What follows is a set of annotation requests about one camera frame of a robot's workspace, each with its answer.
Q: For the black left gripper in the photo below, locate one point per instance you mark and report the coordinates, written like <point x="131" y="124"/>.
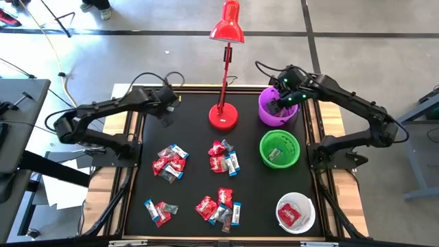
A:
<point x="166" y="99"/>

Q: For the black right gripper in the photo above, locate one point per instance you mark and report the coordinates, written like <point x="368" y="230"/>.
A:
<point x="295" y="85"/>

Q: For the white blue candy bar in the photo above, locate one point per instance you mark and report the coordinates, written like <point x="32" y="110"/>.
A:
<point x="236" y="213"/>
<point x="230" y="166"/>
<point x="151" y="210"/>
<point x="179" y="151"/>
<point x="216" y="214"/>
<point x="274" y="154"/>
<point x="235" y="160"/>
<point x="173" y="171"/>

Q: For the red Skittles candy packet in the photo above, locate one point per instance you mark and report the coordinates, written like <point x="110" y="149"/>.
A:
<point x="205" y="208"/>
<point x="177" y="163"/>
<point x="159" y="166"/>
<point x="162" y="216"/>
<point x="225" y="197"/>
<point x="217" y="164"/>
<point x="216" y="148"/>
<point x="289" y="214"/>

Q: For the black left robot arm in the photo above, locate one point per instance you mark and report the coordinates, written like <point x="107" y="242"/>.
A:
<point x="109" y="103"/>

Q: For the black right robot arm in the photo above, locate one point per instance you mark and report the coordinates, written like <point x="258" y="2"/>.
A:
<point x="343" y="97"/>

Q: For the purple plastic bucket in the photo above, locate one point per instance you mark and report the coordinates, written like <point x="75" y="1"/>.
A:
<point x="274" y="120"/>

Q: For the black table mat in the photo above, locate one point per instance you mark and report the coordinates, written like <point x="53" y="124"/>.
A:
<point x="192" y="137"/>

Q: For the green plastic bucket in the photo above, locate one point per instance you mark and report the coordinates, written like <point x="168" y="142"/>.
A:
<point x="288" y="144"/>

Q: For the red desk lamp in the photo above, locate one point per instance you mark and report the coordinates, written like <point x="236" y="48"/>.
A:
<point x="223" y="116"/>

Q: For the white plastic bucket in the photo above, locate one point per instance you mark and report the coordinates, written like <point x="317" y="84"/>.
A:
<point x="303" y="206"/>

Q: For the person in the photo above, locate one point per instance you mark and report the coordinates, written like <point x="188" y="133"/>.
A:
<point x="105" y="13"/>

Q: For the white paper sheets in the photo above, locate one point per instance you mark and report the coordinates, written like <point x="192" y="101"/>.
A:
<point x="65" y="195"/>

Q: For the grey side desk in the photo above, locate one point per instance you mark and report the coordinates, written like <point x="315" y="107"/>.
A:
<point x="31" y="144"/>

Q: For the black tripod stand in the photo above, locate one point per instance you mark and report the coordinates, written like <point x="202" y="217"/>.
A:
<point x="61" y="24"/>

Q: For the red black shoe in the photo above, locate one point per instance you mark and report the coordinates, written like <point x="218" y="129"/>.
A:
<point x="10" y="19"/>

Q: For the black aluminium rig frame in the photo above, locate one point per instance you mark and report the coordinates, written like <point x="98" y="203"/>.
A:
<point x="192" y="91"/>

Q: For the silver metal bracket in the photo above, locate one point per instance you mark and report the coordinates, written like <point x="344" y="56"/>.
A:
<point x="319" y="244"/>
<point x="127" y="243"/>

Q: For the grey metal table frame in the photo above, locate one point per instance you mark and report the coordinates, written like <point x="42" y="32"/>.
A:
<point x="422" y="193"/>

